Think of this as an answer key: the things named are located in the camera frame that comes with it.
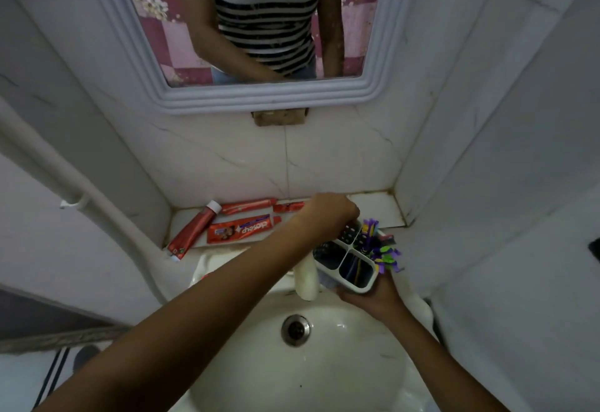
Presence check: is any person's right hand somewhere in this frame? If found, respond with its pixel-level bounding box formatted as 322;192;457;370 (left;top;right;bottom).
337;274;409;325

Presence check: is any person's left hand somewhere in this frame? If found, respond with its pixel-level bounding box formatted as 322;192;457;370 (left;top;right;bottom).
300;192;361;239

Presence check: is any white toothbrush holder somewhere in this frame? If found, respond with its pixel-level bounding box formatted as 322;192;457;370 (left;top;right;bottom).
313;219;381;295

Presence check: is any person's right forearm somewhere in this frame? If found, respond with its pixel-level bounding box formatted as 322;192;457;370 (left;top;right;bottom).
378;305;511;412

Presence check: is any person's left forearm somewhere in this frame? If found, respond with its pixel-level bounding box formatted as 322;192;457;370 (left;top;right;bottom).
35;216;320;412

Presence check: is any white faucet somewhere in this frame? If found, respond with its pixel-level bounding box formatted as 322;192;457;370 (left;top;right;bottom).
293;252;321;303

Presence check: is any metal sink drain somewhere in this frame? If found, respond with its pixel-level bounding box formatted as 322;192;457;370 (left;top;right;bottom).
281;314;312;347

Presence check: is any white sink basin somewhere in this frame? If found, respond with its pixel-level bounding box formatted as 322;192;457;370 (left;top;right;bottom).
169;241;442;412

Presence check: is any slim red toothpaste box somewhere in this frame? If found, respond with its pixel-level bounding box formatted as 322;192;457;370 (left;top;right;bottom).
220;198;278;216

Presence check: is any large red toothpaste box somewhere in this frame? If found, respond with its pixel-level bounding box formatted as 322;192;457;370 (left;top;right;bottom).
207;214;282;245

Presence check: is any brown block under mirror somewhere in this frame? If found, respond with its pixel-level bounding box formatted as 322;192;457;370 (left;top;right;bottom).
251;108;309;127

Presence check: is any red toothpaste tube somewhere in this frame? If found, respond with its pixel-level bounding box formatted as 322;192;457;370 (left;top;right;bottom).
167;200;223;263

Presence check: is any grey framed wall mirror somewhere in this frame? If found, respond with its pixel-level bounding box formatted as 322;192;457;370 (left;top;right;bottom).
79;0;427;115

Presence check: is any white wall pipe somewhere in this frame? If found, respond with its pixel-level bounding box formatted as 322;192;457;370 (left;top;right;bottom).
0;98;170;305

